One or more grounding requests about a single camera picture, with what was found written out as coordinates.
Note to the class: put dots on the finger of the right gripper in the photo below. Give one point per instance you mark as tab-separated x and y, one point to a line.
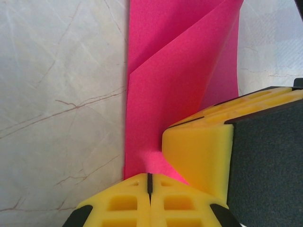
201	153
260	97

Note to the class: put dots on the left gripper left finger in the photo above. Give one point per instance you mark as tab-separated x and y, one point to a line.
118	205

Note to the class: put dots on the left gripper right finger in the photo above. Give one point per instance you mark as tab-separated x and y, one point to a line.
184	208

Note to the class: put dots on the pink paper sheet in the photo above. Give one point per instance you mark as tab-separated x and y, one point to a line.
165	82

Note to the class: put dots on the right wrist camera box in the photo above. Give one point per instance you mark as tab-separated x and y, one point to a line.
298	82

